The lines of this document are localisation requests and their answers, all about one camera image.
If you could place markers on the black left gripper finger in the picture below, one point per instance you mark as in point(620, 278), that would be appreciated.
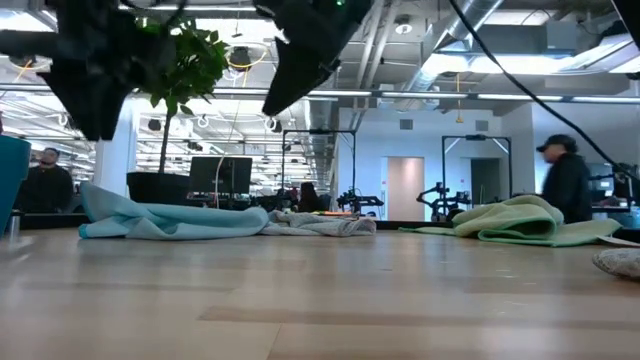
point(105, 95)

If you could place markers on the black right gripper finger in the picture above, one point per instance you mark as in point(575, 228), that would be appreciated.
point(305, 65)

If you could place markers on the light blue microfiber towel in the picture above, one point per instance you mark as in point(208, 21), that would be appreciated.
point(175, 222)

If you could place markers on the grey waffle towel with label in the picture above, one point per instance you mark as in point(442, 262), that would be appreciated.
point(320, 225)

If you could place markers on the green microfiber towel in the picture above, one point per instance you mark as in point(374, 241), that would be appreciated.
point(510, 215)

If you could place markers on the pale grey microfiber towel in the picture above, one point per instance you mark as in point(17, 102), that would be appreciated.
point(620, 262)

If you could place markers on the black background robot arm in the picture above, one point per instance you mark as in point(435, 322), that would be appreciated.
point(360, 201)
point(442, 200)

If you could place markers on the green leafy plant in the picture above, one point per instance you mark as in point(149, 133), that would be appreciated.
point(195, 60)

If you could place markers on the black plant pot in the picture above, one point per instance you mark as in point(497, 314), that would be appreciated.
point(155, 189)

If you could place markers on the person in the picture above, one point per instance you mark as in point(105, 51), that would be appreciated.
point(567, 185)
point(45, 185)
point(308, 197)

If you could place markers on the teal plastic bin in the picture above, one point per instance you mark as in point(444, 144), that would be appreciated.
point(12, 175)

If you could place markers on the pale pink door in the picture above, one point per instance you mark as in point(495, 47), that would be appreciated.
point(405, 190)

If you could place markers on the dark grey door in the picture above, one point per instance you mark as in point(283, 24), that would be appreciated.
point(485, 180)

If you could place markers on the dark background computer screen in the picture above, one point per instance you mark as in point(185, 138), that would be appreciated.
point(600, 182)

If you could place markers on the silver ventilation duct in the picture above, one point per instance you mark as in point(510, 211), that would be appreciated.
point(440, 55)

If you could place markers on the black aluminium table frame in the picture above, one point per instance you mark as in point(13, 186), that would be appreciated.
point(50, 221)

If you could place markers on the small metal post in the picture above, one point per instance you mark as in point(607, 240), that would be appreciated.
point(14, 225)

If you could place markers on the black background gantry frame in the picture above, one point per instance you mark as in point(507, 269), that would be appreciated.
point(475, 137)

